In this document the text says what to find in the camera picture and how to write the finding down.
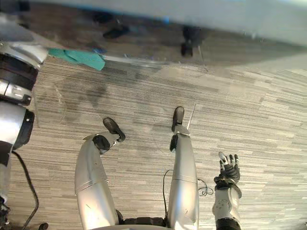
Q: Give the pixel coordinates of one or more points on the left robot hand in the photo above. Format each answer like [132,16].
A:
[4,220]

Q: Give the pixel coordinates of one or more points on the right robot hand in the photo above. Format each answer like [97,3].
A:
[230,171]

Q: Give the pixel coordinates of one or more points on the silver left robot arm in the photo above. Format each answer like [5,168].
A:
[13,119]

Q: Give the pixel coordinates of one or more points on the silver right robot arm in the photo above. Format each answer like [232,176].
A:
[224,206]

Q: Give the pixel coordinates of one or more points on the silver right robot leg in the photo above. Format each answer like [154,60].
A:
[183,182]

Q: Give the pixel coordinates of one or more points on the silver robot leg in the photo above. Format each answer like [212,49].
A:
[183,182]
[92,182]

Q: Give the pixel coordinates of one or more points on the dark right robot foot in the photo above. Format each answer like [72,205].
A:
[178,117]

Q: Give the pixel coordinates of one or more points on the dark robot foot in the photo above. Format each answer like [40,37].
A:
[112,127]
[178,117]

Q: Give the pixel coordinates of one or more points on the silver left robot leg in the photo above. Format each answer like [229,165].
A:
[92,182]

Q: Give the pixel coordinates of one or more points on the robot waist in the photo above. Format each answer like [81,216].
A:
[141,222]

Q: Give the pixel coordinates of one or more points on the dark left robot foot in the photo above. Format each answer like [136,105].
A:
[112,127]

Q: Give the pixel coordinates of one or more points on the teal cloth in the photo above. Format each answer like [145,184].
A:
[84,58]

